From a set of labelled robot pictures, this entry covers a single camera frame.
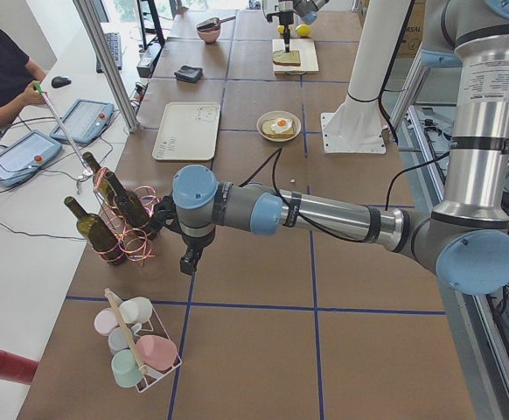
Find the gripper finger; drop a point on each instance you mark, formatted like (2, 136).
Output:
(195, 262)
(186, 265)
(286, 37)

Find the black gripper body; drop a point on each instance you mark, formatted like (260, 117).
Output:
(285, 17)
(196, 243)

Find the bread slice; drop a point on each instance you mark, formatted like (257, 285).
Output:
(265, 130)
(288, 59)

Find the white round plate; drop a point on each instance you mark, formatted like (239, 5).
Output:
(276, 114)

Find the cream bear tray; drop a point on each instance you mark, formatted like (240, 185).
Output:
(188, 132)

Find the yellow lemon right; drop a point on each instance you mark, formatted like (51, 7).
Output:
(303, 30)

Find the wooden cutting board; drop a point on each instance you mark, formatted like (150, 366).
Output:
(301, 58)

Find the white cup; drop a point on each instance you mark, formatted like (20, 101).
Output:
(136, 310)

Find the metal scoop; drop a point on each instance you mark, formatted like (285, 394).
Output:
(213, 23)

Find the pink bowl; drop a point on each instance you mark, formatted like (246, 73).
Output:
(209, 34)

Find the light pink cup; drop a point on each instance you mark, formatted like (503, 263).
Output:
(105, 322)

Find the dark green wine bottle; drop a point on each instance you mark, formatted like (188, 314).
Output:
(98, 235)

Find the grey cup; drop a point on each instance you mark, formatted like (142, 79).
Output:
(117, 341)

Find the grey folded cloth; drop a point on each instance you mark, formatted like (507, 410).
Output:
(190, 74)

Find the mint green cup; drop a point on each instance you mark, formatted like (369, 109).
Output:
(125, 369)

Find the long metal rod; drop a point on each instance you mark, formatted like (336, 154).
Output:
(87, 173)

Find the black box device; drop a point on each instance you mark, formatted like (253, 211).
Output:
(148, 60)

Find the blue teach pendant far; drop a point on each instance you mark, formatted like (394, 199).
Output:
(86, 120)

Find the blue teach pendant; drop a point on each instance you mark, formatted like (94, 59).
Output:
(86, 120)
(25, 157)

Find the black keyboard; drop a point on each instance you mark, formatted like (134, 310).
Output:
(114, 44)

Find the blue teach pendant near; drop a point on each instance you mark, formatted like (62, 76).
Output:
(25, 157)

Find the black computer mouse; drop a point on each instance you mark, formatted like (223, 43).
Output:
(60, 81)

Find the red cylinder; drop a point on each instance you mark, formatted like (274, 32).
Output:
(16, 368)

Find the person in black shirt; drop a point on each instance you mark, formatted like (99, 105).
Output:
(18, 74)

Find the copper wire bottle rack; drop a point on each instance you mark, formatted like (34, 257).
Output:
(134, 242)

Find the white wire cup rack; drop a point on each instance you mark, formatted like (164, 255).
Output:
(133, 332)

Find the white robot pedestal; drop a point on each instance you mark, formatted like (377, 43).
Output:
(355, 127)

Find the aluminium frame post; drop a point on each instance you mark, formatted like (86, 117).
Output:
(92, 25)

